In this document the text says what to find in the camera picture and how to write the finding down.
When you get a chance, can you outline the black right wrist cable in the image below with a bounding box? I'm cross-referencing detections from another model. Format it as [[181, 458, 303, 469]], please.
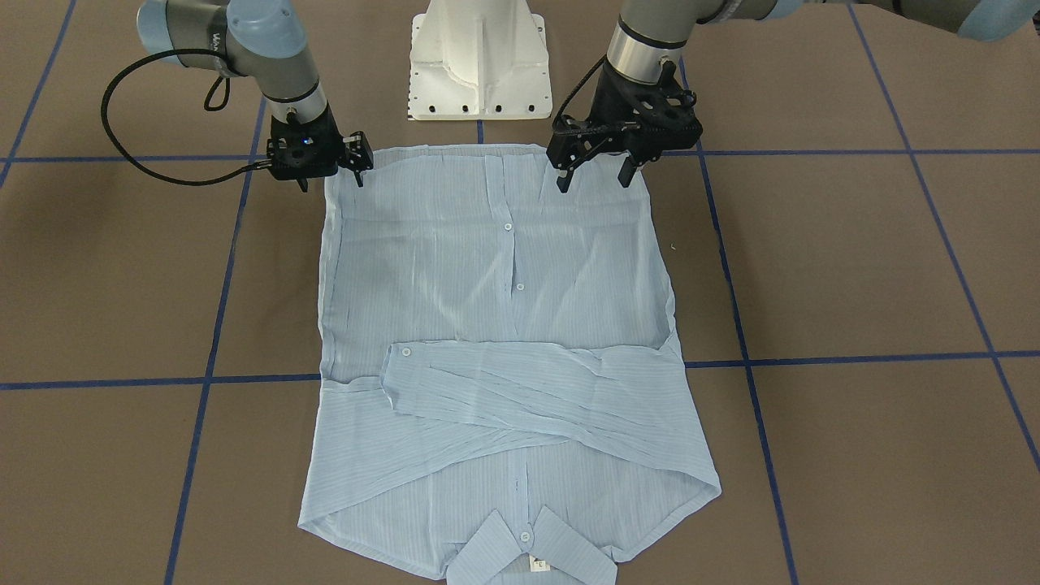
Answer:
[[100, 50, 277, 188]]

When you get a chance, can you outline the white pedestal column with base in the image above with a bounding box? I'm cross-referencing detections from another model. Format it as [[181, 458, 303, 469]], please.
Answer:
[[406, 1, 553, 121]]

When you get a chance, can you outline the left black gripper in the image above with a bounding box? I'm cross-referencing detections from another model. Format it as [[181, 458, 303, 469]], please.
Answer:
[[546, 59, 703, 193]]

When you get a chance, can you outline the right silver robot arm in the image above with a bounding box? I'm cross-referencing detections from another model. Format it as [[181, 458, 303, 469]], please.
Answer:
[[135, 1, 348, 190]]

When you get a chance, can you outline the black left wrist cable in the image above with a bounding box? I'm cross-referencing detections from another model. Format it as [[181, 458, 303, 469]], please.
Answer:
[[549, 55, 610, 131]]

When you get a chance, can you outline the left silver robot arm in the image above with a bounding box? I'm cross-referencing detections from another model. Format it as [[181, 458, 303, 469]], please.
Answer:
[[545, 1, 1038, 193]]

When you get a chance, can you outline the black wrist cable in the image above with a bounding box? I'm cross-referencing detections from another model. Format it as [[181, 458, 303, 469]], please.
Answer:
[[100, 50, 277, 188], [549, 55, 610, 131]]

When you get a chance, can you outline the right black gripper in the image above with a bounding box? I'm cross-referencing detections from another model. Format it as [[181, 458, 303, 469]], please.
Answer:
[[266, 105, 342, 193]]

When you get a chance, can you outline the light blue button-up shirt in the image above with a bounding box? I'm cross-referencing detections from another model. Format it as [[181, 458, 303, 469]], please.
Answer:
[[297, 145, 723, 584]]

